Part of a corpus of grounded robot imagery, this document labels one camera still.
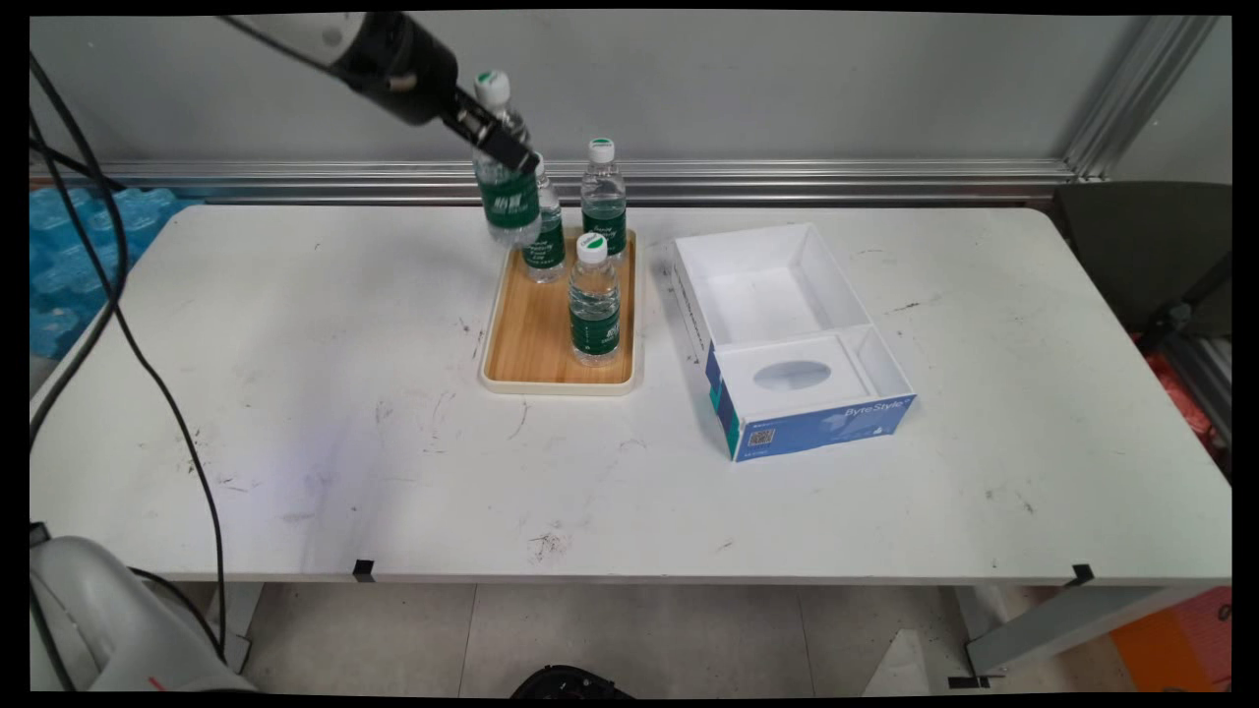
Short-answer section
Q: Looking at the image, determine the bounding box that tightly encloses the white and blue cardboard box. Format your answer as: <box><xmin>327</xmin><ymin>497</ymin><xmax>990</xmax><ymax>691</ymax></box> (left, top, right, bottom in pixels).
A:
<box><xmin>673</xmin><ymin>223</ymin><xmax>918</xmax><ymax>463</ymax></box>

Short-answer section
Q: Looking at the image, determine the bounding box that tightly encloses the short black cable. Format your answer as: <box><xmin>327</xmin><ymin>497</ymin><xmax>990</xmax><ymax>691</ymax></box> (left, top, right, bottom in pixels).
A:
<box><xmin>128</xmin><ymin>566</ymin><xmax>227</xmax><ymax>650</ymax></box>

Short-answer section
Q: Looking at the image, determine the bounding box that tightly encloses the long black cable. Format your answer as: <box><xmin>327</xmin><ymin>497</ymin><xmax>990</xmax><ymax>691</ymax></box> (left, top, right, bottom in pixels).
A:
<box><xmin>30</xmin><ymin>54</ymin><xmax>229</xmax><ymax>665</ymax></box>

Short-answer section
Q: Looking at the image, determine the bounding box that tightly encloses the white table leg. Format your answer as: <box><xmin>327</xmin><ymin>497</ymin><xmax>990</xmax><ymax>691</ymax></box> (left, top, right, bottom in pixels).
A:
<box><xmin>949</xmin><ymin>585</ymin><xmax>1206</xmax><ymax>689</ymax></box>

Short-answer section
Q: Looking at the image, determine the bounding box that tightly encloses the green label water bottle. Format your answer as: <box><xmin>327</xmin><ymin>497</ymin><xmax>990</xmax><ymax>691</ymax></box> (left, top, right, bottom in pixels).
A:
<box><xmin>580</xmin><ymin>139</ymin><xmax>629</xmax><ymax>259</ymax></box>
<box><xmin>569</xmin><ymin>233</ymin><xmax>623</xmax><ymax>368</ymax></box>
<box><xmin>471</xmin><ymin>70</ymin><xmax>544</xmax><ymax>249</ymax></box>
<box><xmin>521</xmin><ymin>155</ymin><xmax>569</xmax><ymax>285</ymax></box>

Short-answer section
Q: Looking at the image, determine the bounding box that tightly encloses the red patterned bag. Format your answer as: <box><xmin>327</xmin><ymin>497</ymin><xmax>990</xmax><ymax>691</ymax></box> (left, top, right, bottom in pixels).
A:
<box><xmin>1131</xmin><ymin>334</ymin><xmax>1226</xmax><ymax>458</ymax></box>

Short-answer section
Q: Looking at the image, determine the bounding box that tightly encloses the bamboo tray with cream rim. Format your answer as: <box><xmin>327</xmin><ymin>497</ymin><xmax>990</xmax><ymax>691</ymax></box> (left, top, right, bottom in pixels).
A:
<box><xmin>479</xmin><ymin>228</ymin><xmax>645</xmax><ymax>397</ymax></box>

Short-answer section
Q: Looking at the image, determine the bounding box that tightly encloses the horizontal aluminium frame rail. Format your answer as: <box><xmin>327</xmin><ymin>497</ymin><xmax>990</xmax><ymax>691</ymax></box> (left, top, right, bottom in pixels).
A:
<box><xmin>30</xmin><ymin>159</ymin><xmax>1083</xmax><ymax>207</ymax></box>

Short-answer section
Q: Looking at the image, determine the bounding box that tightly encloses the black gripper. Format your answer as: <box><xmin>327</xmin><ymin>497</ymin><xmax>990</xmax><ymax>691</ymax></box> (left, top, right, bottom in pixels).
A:
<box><xmin>332</xmin><ymin>12</ymin><xmax>541</xmax><ymax>176</ymax></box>

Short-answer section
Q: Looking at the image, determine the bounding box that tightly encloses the slanted aluminium frame post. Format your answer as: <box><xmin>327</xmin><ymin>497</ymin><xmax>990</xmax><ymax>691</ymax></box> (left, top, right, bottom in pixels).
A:
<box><xmin>1064</xmin><ymin>15</ymin><xmax>1221</xmax><ymax>182</ymax></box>

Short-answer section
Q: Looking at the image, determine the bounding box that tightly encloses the orange box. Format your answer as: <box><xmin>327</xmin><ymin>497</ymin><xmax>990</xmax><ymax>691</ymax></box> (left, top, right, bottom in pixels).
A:
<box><xmin>1109</xmin><ymin>587</ymin><xmax>1232</xmax><ymax>693</ymax></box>

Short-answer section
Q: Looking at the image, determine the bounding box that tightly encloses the black round object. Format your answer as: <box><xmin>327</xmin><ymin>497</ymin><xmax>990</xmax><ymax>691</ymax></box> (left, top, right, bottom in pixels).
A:
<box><xmin>511</xmin><ymin>666</ymin><xmax>635</xmax><ymax>699</ymax></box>

